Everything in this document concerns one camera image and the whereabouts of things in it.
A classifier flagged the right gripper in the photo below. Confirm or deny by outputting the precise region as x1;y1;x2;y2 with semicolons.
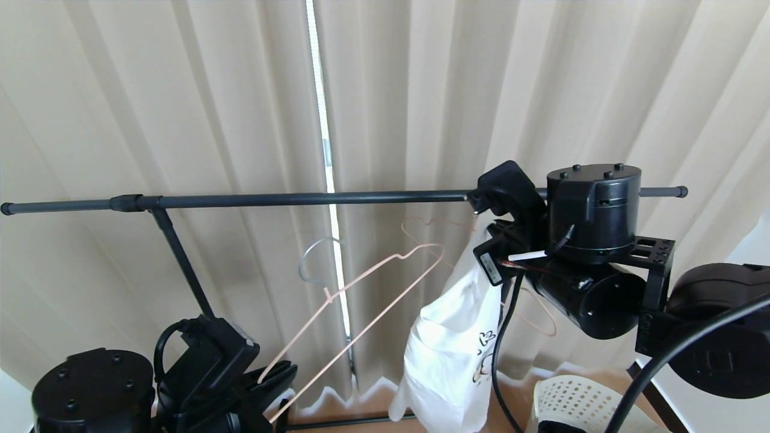
474;219;552;287

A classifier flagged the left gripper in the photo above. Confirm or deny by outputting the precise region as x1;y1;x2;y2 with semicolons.
180;385;285;433

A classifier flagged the white printed t-shirt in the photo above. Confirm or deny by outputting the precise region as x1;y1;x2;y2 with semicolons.
388;232;503;433

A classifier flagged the pink clothes hanger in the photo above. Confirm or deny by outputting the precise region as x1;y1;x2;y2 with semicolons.
401;215;558;337
257;236;447;425

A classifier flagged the white laundry basket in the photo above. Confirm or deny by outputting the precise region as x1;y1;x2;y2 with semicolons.
532;374;653;433

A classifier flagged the black clothes rack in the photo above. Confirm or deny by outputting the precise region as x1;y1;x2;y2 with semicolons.
0;185;688;433

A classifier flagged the beige curtain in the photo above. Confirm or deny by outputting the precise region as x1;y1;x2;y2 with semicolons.
0;0;770;416

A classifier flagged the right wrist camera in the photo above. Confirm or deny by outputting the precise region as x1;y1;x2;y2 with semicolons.
468;160;545;232

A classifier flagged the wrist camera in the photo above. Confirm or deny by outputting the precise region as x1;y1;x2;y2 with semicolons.
158;316;260;416
468;160;545;232

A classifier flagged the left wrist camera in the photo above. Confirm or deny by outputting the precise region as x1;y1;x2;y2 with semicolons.
158;316;260;416

